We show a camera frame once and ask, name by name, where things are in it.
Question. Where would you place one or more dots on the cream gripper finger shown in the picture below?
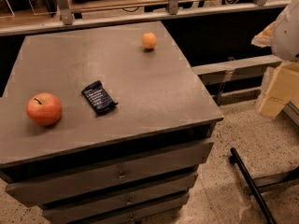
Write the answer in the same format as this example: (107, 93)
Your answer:
(263, 39)
(279, 86)

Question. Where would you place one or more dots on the small orange fruit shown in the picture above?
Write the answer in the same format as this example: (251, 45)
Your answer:
(149, 40)

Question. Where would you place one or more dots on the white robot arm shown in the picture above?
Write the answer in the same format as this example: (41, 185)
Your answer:
(282, 36)

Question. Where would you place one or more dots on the dark blue rxbar wrapper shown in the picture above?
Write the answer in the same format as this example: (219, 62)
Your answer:
(98, 98)

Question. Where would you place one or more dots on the black floor bar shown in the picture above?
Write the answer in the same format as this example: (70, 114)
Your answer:
(236, 159)

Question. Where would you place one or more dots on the grey drawer cabinet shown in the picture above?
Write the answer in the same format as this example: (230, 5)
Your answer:
(158, 133)

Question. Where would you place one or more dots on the top drawer knob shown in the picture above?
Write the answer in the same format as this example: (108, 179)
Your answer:
(122, 175)

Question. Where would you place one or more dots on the drawer knob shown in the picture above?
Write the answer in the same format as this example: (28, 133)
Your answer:
(129, 201)
(122, 175)

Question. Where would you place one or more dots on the middle drawer knob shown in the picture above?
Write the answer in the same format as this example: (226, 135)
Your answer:
(129, 201)

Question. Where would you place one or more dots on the red apple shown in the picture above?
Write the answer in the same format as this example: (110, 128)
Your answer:
(44, 109)

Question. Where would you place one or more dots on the grey low bench rail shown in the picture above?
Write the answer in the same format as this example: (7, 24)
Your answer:
(234, 75)

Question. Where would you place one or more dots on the metal railing frame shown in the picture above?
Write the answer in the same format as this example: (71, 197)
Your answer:
(73, 16)

